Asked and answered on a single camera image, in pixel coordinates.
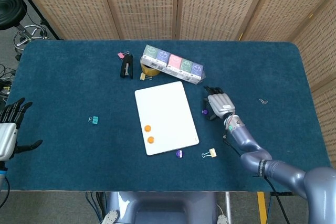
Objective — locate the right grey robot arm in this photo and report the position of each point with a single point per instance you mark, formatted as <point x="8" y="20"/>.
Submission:
<point x="288" y="174"/>

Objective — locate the silver paper clip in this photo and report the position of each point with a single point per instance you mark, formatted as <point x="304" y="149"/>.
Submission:
<point x="263" y="101"/>

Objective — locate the woven folding screen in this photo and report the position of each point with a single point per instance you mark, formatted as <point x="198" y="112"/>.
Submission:
<point x="144" y="3"/>

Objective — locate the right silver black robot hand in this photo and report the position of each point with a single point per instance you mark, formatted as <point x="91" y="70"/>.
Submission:
<point x="220" y="103"/>

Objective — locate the white magnetic board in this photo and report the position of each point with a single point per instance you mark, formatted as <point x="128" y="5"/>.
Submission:
<point x="165" y="108"/>

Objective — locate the teal binder clip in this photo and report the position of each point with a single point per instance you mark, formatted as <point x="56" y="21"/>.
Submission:
<point x="95" y="120"/>

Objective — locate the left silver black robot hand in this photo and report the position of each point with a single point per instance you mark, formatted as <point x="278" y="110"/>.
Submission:
<point x="6" y="137"/>

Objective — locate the black round stool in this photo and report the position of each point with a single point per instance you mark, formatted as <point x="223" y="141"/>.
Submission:
<point x="10" y="11"/>

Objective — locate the yellow vertical strip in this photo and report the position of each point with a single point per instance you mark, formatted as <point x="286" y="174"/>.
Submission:
<point x="262" y="208"/>

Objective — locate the yellow tape roll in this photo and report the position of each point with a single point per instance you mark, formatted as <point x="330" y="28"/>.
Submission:
<point x="149" y="72"/>

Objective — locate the orange round magnet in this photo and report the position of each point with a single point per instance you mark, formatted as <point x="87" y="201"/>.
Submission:
<point x="147" y="128"/>
<point x="151" y="139"/>

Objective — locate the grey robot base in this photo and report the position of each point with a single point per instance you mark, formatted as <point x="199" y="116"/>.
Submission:
<point x="162" y="208"/>

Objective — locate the blue felt table mat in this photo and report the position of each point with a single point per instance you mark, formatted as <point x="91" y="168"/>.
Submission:
<point x="78" y="90"/>

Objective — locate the pink binder clip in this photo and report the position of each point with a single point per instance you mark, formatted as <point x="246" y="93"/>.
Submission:
<point x="120" y="55"/>

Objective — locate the black stapler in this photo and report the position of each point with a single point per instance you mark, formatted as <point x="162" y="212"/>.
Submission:
<point x="127" y="68"/>

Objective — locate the pocket tissue multipack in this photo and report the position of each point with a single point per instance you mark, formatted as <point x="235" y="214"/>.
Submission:
<point x="173" y="62"/>

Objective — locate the black slanted pole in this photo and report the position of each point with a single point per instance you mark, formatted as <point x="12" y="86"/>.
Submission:
<point x="31" y="5"/>

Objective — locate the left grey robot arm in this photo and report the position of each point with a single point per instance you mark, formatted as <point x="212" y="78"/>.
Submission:
<point x="2" y="176"/>

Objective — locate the small tan binder clip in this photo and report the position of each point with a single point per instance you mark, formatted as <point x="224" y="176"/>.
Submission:
<point x="142" y="76"/>

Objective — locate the white table leg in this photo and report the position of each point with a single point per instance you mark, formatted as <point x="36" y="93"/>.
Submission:
<point x="228" y="205"/>

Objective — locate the large tan binder clip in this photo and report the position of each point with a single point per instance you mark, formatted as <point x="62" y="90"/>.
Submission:
<point x="212" y="153"/>

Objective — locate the purple round magnet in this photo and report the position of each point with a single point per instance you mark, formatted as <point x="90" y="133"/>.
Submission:
<point x="179" y="154"/>
<point x="204" y="112"/>

